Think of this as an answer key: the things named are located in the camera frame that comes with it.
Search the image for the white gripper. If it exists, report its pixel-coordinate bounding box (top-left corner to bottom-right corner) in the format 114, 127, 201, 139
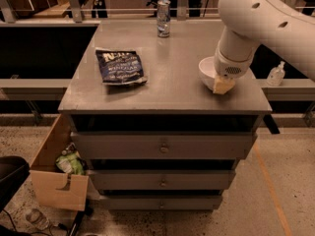
213, 48, 249, 94

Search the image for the white bowl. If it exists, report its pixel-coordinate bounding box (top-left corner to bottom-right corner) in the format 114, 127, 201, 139
199, 57, 217, 91

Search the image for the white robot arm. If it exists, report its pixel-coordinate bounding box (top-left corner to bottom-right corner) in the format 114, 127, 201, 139
213, 0, 315, 94

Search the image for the redbull can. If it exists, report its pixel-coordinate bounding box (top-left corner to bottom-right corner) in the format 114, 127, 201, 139
157, 0, 170, 37

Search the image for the grey drawer cabinet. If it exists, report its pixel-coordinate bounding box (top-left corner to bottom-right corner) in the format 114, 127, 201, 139
59, 20, 271, 210

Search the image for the blue chip bag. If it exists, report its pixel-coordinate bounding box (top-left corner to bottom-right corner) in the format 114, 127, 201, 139
95, 49, 147, 86

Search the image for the green snack bag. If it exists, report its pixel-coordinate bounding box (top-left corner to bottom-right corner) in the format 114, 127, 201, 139
55, 152, 85, 175

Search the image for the cardboard box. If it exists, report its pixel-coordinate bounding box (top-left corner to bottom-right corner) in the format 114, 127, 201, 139
31, 115, 89, 211

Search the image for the metal railing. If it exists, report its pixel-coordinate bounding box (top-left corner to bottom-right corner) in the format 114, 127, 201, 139
0, 0, 315, 27

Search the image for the black chair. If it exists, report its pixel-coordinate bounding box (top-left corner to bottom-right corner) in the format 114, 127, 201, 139
0, 156, 30, 210

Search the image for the clear plastic bottle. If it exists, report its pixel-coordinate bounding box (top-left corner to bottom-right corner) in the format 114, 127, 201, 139
26, 208, 49, 231

